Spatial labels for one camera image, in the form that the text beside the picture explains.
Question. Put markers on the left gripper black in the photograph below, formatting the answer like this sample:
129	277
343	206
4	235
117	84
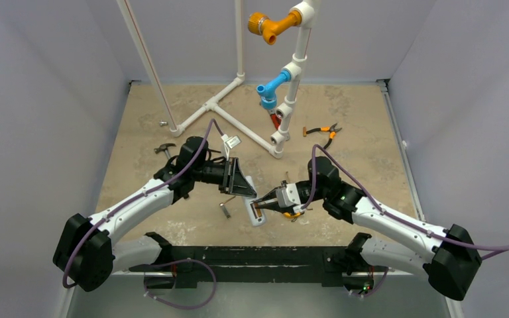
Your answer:
238	185

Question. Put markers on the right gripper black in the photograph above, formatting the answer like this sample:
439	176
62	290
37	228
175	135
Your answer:
305	187

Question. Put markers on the orange AAA battery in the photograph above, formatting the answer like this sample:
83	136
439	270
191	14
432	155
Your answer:
257	214

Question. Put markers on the white remote control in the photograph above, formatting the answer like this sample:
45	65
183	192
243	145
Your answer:
249	204

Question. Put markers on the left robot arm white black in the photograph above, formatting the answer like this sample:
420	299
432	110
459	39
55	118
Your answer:
85	249

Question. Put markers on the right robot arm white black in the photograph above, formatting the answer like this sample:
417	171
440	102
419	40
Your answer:
442	256

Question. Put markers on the yellow tape measure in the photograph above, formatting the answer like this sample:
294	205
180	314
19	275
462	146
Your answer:
293	215

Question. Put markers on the silver allen key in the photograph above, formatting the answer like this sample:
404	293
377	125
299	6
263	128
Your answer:
224	209

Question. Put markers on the small hammer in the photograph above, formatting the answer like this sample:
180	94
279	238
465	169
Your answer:
165	149

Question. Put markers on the blue pipe fitting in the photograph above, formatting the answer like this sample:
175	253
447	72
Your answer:
267	92

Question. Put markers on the orange pipe fitting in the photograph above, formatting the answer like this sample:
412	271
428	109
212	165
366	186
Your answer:
260	24

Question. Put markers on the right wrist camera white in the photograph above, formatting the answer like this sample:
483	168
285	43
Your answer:
287	196

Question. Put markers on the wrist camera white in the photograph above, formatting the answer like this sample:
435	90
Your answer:
228	143
287	196

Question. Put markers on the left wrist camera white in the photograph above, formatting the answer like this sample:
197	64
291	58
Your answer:
228	143

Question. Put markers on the orange handled pliers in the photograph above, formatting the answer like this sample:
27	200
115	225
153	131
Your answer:
331	130

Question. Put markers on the aluminium rail frame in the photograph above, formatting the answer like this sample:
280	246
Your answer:
402	146

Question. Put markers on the white PVC pipe frame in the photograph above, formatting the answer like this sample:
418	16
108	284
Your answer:
278	96

